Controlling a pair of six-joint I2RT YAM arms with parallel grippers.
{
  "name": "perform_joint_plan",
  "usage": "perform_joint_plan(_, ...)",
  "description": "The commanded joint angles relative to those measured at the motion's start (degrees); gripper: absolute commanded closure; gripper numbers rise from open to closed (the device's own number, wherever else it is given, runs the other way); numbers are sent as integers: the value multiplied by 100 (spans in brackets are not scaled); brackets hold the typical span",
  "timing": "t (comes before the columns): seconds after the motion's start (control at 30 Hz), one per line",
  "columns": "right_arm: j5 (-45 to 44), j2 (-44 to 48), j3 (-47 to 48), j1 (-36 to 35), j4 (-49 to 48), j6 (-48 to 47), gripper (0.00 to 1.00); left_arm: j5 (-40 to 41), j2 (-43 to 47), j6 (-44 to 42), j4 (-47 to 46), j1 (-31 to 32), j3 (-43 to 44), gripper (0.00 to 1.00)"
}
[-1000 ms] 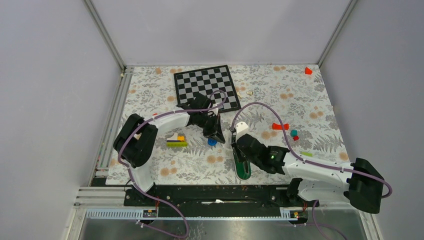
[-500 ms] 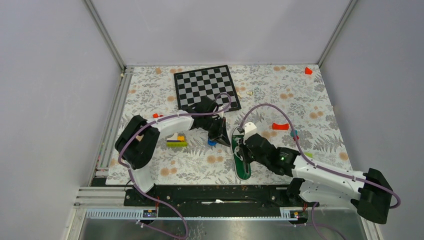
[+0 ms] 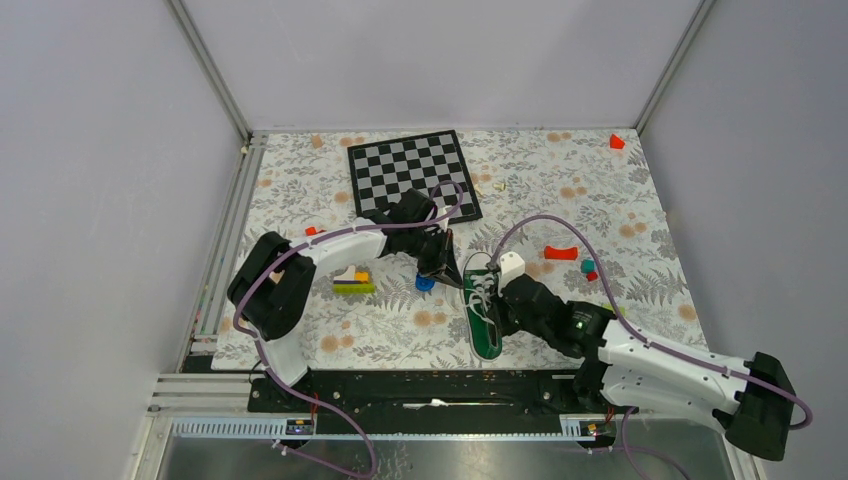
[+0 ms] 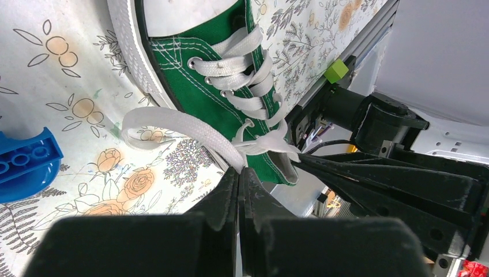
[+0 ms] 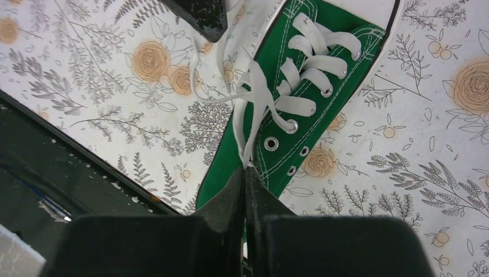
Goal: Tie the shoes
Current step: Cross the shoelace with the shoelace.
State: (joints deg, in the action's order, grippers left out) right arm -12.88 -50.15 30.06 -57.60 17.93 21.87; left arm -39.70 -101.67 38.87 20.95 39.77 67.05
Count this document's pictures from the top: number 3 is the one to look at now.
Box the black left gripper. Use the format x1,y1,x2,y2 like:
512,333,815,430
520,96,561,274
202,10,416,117
403,226,463,289

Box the green canvas sneaker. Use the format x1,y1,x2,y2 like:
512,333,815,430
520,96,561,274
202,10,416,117
462,251,502,361

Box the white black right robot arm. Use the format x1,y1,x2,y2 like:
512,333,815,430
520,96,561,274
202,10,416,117
487,274,794,461

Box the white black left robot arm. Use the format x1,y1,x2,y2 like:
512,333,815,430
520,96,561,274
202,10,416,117
226,189,462,411

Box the blue plastic cap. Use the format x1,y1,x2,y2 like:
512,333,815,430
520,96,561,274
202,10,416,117
414,274,436,292

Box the teal cube block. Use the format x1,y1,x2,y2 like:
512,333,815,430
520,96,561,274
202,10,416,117
580,258,596,275

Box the red arch block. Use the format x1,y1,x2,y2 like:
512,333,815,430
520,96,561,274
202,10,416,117
543,246,579,261

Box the stacked colourful toy bricks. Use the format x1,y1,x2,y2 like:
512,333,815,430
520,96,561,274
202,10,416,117
332,265,376,295

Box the small wooden piece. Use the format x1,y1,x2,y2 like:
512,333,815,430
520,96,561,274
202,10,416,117
471,182,506,197

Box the floral table mat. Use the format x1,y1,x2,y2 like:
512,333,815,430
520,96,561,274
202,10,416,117
232,130,706,370

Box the black grey chessboard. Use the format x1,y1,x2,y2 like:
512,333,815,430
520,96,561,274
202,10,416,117
347,130,483,224

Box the red wedge block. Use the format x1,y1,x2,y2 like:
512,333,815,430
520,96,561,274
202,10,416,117
609,134,626,150

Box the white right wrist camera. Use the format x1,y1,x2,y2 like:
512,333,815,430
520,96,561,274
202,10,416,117
497,251,526,295

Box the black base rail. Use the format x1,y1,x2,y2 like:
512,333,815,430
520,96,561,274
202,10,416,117
182,357,641,437

